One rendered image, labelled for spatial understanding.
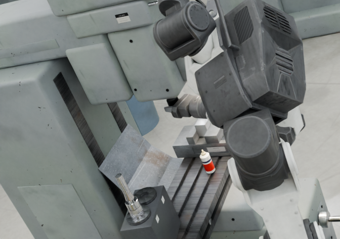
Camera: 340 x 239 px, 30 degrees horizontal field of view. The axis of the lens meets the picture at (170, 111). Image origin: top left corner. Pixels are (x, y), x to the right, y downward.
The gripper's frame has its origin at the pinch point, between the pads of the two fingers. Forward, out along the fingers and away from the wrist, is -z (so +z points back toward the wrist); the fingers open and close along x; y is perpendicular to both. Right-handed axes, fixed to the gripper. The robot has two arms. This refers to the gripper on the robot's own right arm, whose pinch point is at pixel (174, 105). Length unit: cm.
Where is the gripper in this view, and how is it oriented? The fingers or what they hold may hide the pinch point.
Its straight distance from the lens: 250.2
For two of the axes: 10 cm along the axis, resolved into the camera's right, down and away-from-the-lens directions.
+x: -5.6, 5.8, -6.0
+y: 3.5, 8.1, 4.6
